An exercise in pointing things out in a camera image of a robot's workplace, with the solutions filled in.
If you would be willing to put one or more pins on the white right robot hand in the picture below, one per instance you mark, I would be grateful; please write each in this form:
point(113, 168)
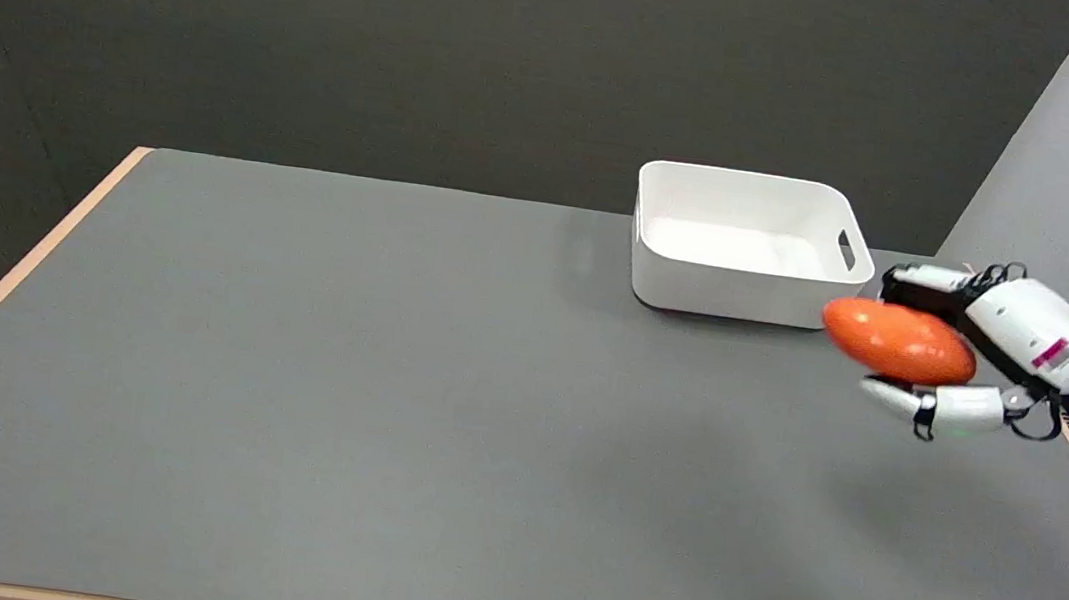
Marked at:
point(1035, 327)

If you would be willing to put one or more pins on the white plastic box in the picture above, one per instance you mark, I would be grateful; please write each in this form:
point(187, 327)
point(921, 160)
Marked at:
point(747, 249)

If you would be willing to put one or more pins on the orange mango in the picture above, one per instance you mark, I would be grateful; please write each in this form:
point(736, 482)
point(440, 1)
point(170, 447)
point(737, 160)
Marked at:
point(897, 341)

